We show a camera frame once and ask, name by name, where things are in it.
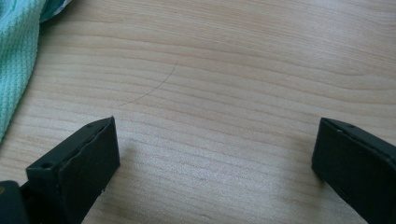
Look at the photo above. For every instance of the thin dark hair strand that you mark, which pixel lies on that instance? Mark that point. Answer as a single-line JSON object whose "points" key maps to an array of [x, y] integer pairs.
{"points": [[149, 91]]}

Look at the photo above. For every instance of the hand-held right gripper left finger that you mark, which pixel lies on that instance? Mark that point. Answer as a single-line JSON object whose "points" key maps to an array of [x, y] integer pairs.
{"points": [[77, 168]]}

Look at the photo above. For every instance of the mint green knit cloth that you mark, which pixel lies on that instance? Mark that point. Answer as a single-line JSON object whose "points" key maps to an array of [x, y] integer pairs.
{"points": [[15, 56]]}

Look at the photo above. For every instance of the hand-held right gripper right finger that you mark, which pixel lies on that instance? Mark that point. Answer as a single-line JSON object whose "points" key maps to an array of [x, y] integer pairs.
{"points": [[358, 165]]}

